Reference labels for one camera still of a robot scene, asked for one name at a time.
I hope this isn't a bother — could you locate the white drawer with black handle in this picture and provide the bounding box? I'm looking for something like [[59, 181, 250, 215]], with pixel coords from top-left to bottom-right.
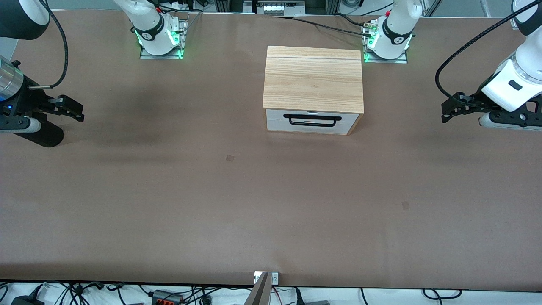
[[265, 109, 360, 135]]

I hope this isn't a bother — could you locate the light wooden drawer cabinet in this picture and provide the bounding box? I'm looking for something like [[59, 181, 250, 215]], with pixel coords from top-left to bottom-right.
[[263, 45, 365, 136]]

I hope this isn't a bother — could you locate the black vase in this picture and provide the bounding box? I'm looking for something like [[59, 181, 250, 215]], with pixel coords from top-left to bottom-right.
[[15, 120, 64, 148]]

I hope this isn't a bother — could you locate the black power adapter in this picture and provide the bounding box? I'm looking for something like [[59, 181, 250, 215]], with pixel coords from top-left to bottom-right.
[[10, 295, 45, 305]]

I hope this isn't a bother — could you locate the white power strip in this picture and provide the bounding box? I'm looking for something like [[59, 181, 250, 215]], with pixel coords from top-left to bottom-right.
[[256, 0, 307, 16]]

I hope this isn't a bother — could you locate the black orange connector block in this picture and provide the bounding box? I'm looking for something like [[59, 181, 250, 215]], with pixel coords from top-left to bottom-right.
[[151, 289, 183, 305]]

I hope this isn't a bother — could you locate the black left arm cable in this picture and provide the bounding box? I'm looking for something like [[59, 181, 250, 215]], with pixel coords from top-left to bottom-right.
[[435, 0, 542, 106]]

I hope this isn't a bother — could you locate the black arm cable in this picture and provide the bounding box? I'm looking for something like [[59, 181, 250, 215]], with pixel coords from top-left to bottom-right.
[[28, 0, 69, 90], [435, 0, 542, 106]]

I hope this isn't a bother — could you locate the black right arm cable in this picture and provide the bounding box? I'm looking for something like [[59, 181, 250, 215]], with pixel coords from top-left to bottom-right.
[[28, 0, 69, 90]]

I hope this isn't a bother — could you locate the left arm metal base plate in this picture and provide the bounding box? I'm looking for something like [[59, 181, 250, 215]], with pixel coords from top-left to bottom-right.
[[363, 20, 409, 64]]

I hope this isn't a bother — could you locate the black cable on table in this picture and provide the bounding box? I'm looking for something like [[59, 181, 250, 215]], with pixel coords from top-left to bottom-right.
[[275, 16, 374, 37]]

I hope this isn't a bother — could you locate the black looped cable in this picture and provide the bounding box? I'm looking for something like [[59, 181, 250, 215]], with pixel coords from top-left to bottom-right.
[[422, 288, 462, 300]]

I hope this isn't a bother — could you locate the small metal bracket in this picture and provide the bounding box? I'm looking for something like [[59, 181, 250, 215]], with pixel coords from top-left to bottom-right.
[[254, 271, 279, 285]]

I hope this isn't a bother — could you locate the grey camera pole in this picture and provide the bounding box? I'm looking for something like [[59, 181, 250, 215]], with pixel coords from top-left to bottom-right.
[[244, 272, 272, 305]]

